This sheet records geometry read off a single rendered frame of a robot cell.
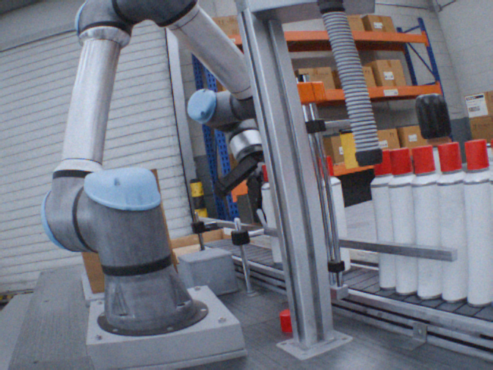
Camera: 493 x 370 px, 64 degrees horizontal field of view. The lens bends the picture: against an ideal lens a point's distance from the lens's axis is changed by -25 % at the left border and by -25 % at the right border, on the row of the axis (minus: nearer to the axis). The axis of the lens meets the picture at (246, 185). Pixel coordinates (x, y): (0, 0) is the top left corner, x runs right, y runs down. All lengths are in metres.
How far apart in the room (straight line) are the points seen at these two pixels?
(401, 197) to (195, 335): 0.33
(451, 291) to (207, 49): 0.63
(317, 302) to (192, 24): 0.53
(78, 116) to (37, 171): 4.18
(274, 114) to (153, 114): 4.36
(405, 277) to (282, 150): 0.24
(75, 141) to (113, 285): 0.26
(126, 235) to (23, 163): 4.41
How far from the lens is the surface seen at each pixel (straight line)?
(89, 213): 0.70
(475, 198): 0.53
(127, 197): 0.66
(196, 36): 0.90
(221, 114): 1.09
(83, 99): 0.84
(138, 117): 4.94
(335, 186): 0.84
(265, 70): 0.62
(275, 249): 1.04
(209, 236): 1.85
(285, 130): 0.61
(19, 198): 5.05
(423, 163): 0.60
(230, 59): 0.95
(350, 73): 0.55
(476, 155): 0.54
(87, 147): 0.81
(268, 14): 0.62
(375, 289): 0.73
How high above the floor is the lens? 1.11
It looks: 3 degrees down
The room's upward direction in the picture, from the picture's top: 10 degrees counter-clockwise
